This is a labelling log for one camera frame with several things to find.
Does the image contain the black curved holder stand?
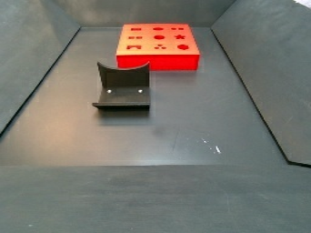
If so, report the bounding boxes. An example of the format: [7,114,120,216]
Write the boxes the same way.
[92,63,151,109]

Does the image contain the red shape sorter block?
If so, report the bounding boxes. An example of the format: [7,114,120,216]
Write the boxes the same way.
[115,24,200,70]

